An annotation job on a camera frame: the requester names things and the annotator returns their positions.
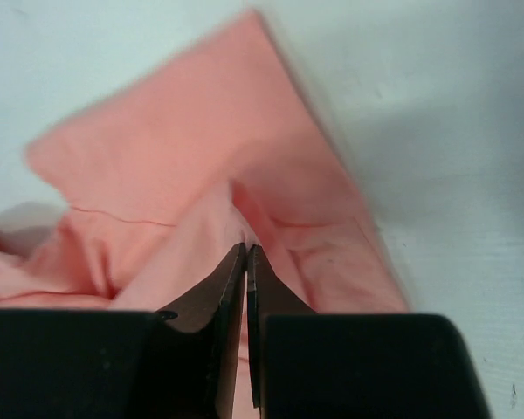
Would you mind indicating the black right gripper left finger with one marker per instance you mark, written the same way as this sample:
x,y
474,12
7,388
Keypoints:
x,y
200,365

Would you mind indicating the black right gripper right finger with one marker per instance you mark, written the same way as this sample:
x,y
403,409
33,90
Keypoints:
x,y
282,350

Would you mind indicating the salmon orange t shirt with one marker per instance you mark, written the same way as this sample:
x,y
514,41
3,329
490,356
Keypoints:
x,y
216,148

